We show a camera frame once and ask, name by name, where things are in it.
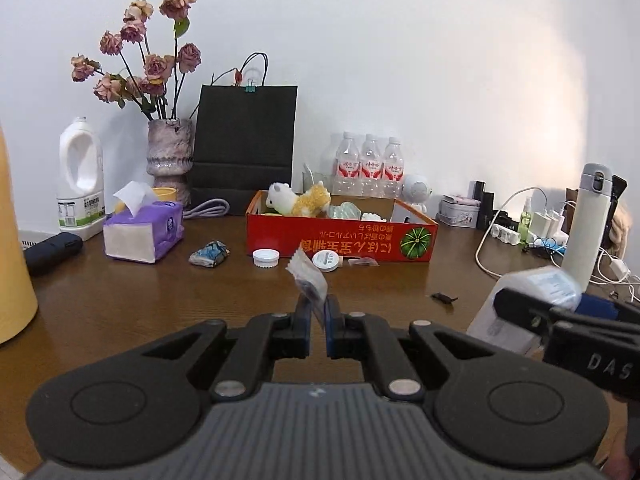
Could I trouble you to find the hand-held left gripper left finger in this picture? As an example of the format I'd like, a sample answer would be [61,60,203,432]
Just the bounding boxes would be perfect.
[142,294,313,404]

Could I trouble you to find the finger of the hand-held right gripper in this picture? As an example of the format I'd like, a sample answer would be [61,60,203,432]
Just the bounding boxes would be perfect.
[579,293,640,325]
[492,287,557,342]

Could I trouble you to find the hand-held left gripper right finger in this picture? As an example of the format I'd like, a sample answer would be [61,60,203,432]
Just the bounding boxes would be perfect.
[324,296,489,402]

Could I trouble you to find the small clear plastic packet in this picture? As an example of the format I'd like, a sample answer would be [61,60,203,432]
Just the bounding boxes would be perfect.
[285,250,330,324]

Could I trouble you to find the white soft packet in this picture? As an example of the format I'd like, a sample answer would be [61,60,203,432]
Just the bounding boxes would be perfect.
[466,266,584,357]

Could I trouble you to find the red cardboard box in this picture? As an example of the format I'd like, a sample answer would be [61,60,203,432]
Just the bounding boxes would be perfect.
[245,189,440,264]

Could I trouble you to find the yellow and white plush toy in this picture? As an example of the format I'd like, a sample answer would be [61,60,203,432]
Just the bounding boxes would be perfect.
[266,181,332,219]

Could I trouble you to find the yellow cylindrical container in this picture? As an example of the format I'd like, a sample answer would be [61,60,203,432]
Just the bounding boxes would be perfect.
[0,125,40,346]

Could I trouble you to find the small white charger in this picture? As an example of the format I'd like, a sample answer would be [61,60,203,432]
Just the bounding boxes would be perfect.
[607,257,632,284]

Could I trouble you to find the white thermos bottle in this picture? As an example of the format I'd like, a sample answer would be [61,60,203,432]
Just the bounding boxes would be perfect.
[560,162,614,294]

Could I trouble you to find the white power strip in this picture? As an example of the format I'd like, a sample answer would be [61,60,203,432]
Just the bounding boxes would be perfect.
[487,222,521,246]

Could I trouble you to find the beige fluffy item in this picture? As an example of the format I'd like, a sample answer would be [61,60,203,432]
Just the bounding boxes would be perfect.
[612,207,632,256]

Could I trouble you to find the green spray bottle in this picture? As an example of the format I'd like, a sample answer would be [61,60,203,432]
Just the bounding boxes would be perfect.
[517,196,535,245]

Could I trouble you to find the white plug chargers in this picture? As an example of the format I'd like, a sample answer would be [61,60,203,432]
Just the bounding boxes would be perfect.
[529,209,569,244]

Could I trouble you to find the pale green packets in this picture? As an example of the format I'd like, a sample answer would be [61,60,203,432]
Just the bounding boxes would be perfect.
[327,201,362,221]

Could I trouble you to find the black rectangular box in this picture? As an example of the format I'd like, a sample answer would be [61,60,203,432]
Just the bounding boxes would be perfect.
[468,179,496,231]

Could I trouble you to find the crumpled blue white wrapper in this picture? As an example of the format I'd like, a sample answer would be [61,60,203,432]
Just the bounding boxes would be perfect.
[188,239,232,269]

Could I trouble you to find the grey tin box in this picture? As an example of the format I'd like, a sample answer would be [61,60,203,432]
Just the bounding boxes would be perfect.
[438,193,482,229]

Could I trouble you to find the clear plastic bag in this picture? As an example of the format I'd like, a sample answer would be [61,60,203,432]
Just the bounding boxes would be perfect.
[302,162,334,196]

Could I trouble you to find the white round robot toy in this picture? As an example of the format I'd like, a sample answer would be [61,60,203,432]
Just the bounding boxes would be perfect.
[399,173,435,224]

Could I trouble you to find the shrink-wrapped water bottle pack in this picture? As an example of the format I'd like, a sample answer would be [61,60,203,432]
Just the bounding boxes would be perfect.
[330,131,406,199]

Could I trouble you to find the purple tissue pack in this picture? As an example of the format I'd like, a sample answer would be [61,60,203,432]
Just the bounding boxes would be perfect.
[102,181,186,265]

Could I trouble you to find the black paper bag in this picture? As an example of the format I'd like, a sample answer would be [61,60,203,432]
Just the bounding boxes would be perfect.
[188,52,300,216]

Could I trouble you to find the yellow cup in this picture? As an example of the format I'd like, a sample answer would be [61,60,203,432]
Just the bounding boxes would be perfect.
[116,187,179,214]

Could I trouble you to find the mottled pink ceramic vase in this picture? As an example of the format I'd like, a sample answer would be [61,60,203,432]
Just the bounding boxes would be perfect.
[146,118,195,209]

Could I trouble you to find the white plastic jug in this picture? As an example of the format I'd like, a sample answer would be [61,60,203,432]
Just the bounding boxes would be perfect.
[56,116,106,242]

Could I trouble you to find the black case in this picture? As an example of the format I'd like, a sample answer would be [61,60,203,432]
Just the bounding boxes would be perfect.
[23,232,85,277]

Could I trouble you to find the dried pink rose bouquet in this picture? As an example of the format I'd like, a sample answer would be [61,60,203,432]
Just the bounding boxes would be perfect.
[70,0,204,122]

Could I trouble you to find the long white cable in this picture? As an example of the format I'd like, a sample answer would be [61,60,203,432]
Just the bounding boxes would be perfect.
[474,187,546,279]

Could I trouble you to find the grey coiled cable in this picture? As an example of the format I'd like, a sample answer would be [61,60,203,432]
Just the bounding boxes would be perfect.
[182,198,231,220]

